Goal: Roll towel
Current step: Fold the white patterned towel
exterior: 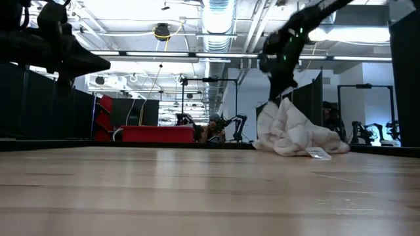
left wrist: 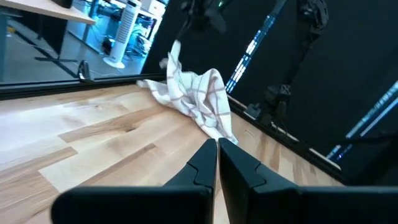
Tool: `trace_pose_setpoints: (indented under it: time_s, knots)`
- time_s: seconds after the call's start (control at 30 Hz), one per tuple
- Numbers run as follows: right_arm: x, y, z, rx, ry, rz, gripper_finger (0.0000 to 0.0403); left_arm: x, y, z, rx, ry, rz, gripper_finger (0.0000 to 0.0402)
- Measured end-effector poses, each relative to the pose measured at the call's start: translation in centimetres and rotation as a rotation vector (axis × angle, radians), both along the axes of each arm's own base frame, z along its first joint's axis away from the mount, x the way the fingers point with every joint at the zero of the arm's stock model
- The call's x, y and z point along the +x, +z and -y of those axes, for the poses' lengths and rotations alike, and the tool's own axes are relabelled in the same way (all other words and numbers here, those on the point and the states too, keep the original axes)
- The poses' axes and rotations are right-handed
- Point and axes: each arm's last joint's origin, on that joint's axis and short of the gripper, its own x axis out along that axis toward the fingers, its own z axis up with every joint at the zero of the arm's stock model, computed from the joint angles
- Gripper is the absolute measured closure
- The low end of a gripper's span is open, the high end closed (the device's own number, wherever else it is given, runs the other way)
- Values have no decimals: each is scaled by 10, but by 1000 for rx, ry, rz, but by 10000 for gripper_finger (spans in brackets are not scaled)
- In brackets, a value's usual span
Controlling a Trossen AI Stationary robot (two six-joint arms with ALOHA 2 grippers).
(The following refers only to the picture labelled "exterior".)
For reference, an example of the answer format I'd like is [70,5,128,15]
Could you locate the bright ceiling light panel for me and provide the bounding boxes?
[308,25,391,43]

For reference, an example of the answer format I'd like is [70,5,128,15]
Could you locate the seated person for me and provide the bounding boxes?
[202,113,227,143]

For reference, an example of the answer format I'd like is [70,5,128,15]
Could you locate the black box behind tote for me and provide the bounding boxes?
[110,98,160,127]

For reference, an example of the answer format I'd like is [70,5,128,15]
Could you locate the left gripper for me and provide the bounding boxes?
[0,22,112,98]

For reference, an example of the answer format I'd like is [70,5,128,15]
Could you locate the short black partition row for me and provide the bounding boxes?
[255,70,324,145]

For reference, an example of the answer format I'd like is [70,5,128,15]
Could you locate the ribbed silver ceiling duct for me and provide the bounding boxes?
[200,0,238,114]

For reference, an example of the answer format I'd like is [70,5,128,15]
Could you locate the black ceiling cable reel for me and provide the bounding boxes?
[152,22,172,43]

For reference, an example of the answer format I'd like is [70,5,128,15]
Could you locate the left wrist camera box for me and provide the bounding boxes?
[36,1,74,34]

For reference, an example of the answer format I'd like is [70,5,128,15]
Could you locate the tall black side panel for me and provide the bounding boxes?
[388,9,420,148]

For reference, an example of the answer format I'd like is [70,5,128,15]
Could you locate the white hanging cable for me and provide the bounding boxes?
[112,98,137,142]

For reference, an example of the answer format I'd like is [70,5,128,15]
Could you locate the thin yellow hanging cable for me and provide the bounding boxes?
[139,64,163,127]

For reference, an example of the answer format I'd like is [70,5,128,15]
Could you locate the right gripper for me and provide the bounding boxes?
[258,26,315,102]

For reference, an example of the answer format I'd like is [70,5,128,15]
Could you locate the long black partition row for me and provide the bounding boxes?
[0,62,96,140]

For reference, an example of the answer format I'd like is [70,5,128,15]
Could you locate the white red-checked towel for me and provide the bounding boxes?
[252,97,351,161]

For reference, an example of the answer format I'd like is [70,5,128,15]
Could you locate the wide black frame stand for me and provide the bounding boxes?
[337,83,394,145]

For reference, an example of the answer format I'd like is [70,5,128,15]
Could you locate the thin black frame stand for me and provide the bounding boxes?
[178,77,240,142]

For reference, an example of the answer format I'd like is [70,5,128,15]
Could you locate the stacked red bins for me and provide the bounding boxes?
[94,94,114,142]

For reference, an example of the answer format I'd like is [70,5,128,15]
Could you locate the black aluminium table frame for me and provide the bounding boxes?
[0,138,420,159]

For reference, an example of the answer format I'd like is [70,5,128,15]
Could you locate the red plastic tote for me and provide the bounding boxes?
[120,125,197,143]

